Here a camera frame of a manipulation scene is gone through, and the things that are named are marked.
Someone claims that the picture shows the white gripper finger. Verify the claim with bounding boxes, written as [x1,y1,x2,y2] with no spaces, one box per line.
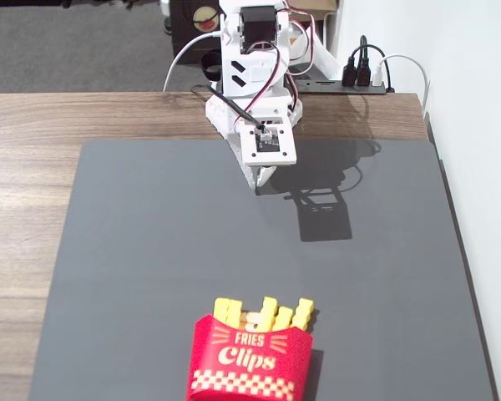
[228,140,261,190]
[256,165,277,187]

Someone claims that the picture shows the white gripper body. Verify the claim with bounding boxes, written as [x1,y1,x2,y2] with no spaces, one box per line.
[221,99,294,146]

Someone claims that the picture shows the yellow crinkle fry clip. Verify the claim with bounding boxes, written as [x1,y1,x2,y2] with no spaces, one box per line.
[261,296,277,332]
[214,297,231,323]
[225,299,244,329]
[275,306,294,332]

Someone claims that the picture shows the black power strip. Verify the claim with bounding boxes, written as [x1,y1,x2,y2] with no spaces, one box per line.
[294,78,396,96]

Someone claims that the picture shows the grey mat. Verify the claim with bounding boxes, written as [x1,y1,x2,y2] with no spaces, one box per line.
[28,139,498,401]

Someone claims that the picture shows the dark box with round sticker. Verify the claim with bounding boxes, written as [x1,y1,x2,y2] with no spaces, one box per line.
[169,0,223,66]

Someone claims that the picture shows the brown cardboard box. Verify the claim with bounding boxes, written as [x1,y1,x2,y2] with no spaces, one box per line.
[286,0,340,23]

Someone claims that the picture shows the red fries clips box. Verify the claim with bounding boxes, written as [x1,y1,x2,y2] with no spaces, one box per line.
[186,313,315,401]

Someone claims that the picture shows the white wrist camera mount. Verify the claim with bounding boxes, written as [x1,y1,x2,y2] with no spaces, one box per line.
[239,126,298,165]

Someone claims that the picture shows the black camera cable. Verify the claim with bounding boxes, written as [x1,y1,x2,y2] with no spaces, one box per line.
[190,84,268,133]

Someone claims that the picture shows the black strap loop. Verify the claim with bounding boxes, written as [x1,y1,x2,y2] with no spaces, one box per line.
[200,48,223,84]

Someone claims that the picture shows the red white black servo wires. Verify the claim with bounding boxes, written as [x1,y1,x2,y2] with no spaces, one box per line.
[246,0,319,114]

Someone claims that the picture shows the black plug with cable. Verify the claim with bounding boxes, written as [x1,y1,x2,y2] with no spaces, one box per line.
[350,43,387,88]
[341,34,368,88]

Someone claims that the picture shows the white usb cable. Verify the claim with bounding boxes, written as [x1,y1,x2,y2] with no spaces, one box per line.
[163,33,223,92]

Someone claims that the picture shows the white plug with cable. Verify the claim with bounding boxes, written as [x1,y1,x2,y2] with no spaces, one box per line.
[372,53,430,116]

